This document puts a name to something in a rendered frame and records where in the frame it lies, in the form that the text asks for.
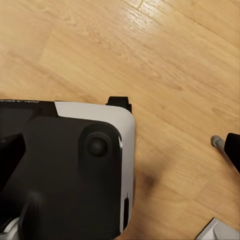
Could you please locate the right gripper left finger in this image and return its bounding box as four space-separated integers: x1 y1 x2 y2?
0 133 26 193

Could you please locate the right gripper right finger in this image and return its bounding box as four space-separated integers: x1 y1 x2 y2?
224 133 240 173

